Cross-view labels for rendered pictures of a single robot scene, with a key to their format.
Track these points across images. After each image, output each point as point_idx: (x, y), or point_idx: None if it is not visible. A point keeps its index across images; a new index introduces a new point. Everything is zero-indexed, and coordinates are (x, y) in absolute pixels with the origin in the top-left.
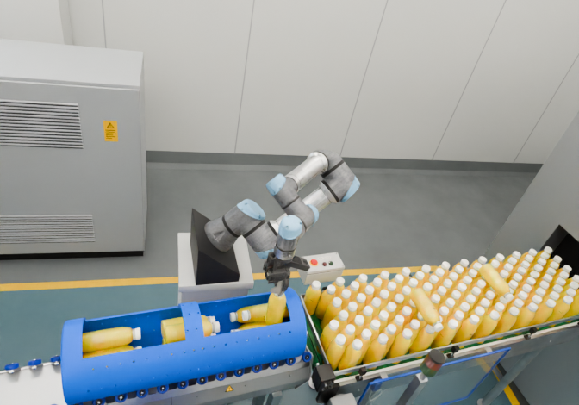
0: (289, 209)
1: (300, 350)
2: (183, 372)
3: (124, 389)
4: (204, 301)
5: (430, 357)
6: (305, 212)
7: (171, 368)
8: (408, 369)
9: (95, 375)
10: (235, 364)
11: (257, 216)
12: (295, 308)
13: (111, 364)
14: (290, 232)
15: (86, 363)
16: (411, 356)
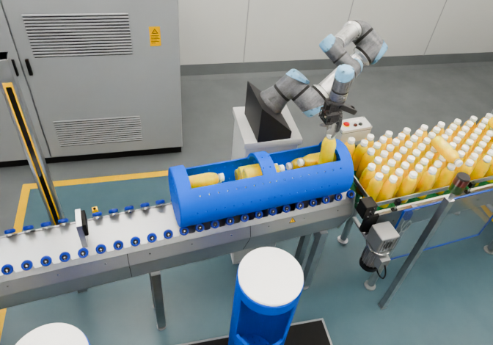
0: (340, 62)
1: (348, 183)
2: (263, 200)
3: (221, 213)
4: None
5: (458, 177)
6: (353, 62)
7: (254, 196)
8: (433, 202)
9: (202, 200)
10: (301, 194)
11: (304, 81)
12: (342, 150)
13: (212, 192)
14: (346, 75)
15: (194, 191)
16: (436, 190)
